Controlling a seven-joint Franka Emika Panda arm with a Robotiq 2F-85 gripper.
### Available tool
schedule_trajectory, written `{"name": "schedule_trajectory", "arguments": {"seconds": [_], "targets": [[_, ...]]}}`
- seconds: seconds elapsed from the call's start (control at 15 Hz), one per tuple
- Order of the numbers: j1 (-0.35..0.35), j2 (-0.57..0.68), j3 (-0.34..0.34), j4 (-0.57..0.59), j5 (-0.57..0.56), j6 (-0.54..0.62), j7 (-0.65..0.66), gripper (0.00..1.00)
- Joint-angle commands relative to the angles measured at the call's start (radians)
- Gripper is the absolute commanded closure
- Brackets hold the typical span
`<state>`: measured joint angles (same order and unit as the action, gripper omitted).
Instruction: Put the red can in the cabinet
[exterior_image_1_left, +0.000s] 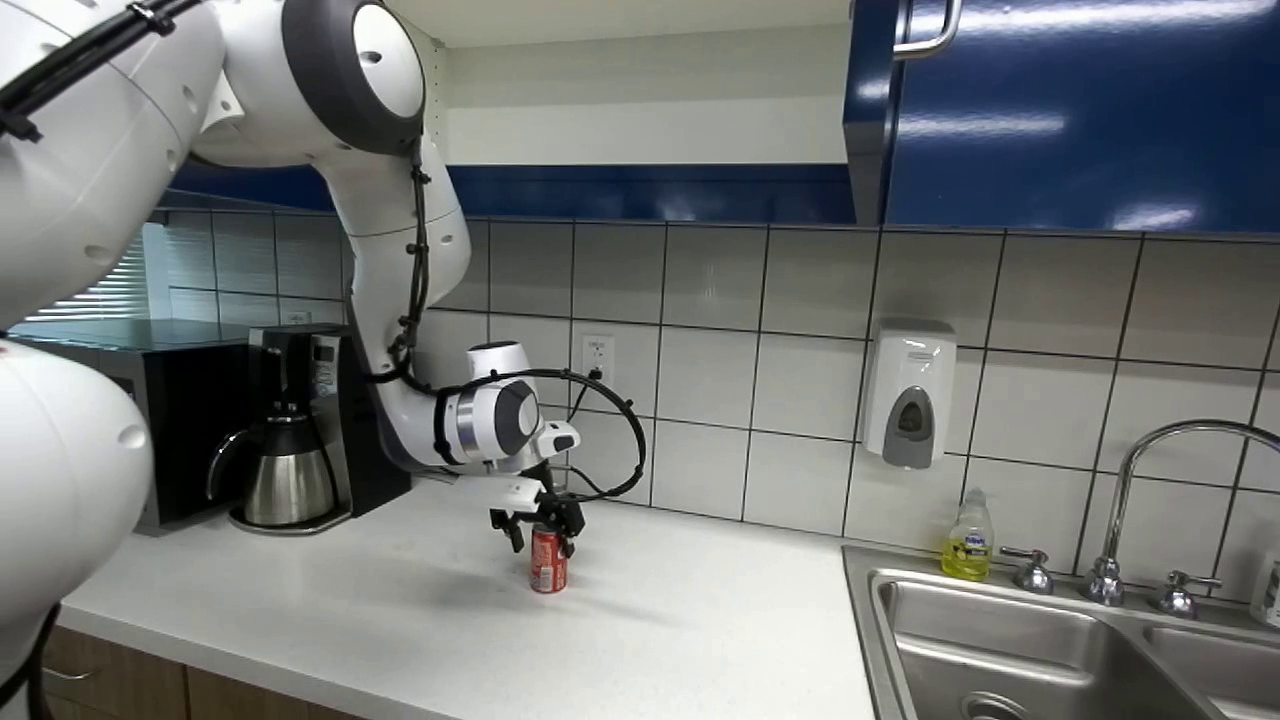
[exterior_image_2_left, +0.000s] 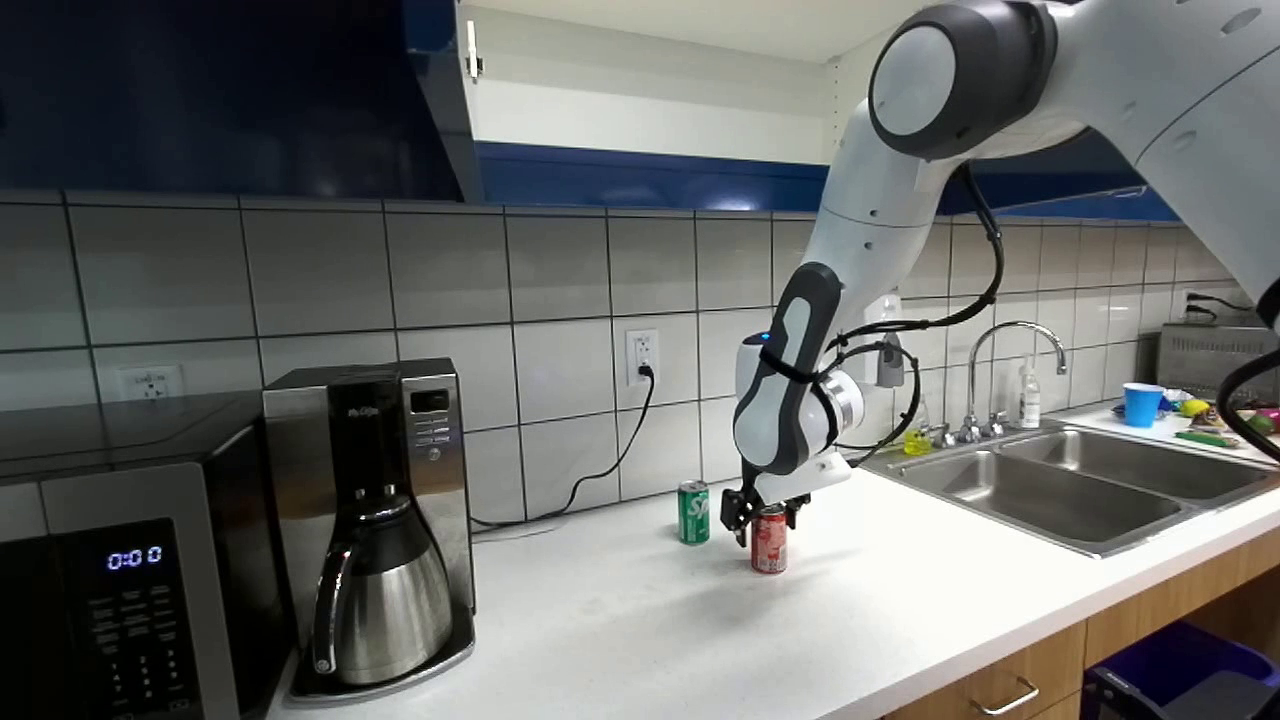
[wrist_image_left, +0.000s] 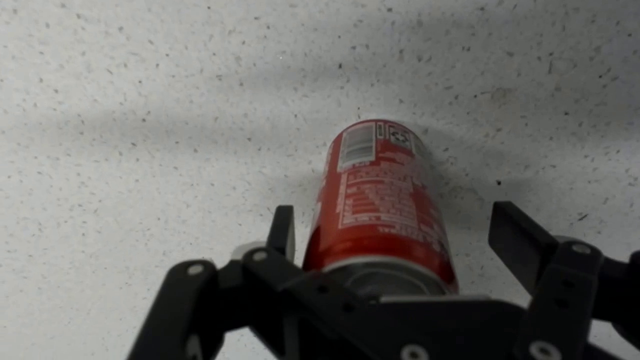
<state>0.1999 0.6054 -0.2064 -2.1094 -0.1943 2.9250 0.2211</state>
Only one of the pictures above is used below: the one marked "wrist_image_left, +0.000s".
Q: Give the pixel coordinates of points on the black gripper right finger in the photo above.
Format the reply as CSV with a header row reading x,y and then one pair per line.
x,y
567,286

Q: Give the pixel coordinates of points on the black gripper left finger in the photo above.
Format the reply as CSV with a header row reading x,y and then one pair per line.
x,y
267,306

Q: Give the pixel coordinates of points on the red soda can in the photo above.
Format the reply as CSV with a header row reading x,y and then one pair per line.
x,y
380,200

